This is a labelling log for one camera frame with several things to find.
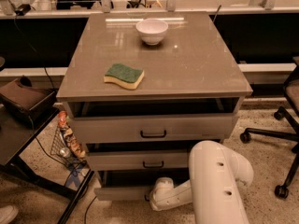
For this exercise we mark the grey bottom drawer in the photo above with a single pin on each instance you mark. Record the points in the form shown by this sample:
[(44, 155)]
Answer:
[(131, 185)]

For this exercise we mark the grey drawer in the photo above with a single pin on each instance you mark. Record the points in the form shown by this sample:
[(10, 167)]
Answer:
[(153, 128), (131, 185), (136, 160)]

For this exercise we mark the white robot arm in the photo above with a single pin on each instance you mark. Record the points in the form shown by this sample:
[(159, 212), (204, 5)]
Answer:
[(216, 173)]

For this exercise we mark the grey drawer cabinet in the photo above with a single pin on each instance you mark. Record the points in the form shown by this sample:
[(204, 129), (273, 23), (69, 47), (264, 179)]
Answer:
[(191, 72)]

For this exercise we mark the grey top drawer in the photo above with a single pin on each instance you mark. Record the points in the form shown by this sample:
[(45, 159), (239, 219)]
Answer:
[(153, 128)]

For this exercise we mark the grey middle drawer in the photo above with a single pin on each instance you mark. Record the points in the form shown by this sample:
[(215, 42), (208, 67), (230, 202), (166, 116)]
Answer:
[(136, 160)]

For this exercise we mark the green yellow sponge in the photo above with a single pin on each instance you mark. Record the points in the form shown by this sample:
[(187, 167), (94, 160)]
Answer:
[(124, 76)]

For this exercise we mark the white ceramic bowl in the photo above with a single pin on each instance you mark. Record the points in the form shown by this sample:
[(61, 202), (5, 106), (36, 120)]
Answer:
[(152, 31)]

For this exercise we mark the dark brown box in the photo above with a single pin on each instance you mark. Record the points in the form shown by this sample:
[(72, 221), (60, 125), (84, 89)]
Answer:
[(27, 104)]

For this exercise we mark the black side table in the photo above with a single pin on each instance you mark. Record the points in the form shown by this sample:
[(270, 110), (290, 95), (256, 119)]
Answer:
[(15, 137)]

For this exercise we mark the black power adapter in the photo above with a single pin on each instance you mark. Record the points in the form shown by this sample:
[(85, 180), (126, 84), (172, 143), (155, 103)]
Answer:
[(22, 9)]

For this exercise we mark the white shoe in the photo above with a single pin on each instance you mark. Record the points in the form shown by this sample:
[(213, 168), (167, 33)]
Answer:
[(8, 214)]

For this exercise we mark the wire basket with snacks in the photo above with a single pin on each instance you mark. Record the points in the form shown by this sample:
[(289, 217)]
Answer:
[(65, 146)]

